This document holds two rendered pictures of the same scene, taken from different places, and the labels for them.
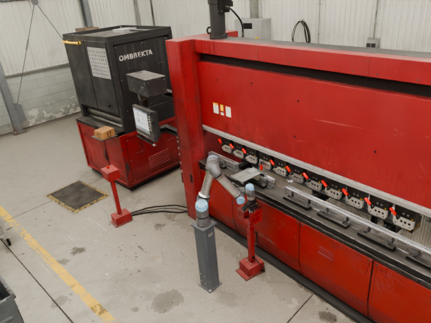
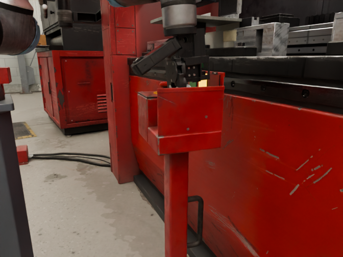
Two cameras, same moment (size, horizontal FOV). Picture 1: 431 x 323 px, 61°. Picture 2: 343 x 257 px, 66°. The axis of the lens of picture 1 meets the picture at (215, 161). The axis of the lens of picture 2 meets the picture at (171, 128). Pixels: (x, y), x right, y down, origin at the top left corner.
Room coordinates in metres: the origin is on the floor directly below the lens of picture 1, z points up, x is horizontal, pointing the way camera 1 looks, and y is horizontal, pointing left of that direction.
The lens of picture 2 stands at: (2.40, -0.41, 0.87)
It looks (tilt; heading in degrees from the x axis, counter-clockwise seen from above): 15 degrees down; 11
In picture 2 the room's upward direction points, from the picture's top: straight up
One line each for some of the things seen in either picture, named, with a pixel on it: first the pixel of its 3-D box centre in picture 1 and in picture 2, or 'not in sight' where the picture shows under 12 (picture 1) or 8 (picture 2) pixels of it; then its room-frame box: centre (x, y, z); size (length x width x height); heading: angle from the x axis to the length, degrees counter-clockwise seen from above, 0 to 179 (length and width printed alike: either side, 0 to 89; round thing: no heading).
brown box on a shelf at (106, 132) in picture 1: (103, 132); (32, 41); (4.90, 1.54, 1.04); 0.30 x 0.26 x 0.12; 44
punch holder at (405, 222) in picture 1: (406, 215); not in sight; (2.20, -1.36, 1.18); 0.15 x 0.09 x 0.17; 37
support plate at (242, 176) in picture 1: (245, 175); (194, 21); (3.38, -0.30, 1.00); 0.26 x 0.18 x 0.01; 127
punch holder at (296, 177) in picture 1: (298, 172); not in sight; (3.00, -0.76, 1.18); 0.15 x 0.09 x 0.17; 37
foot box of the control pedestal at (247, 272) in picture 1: (249, 266); not in sight; (3.04, -0.27, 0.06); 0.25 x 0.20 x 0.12; 121
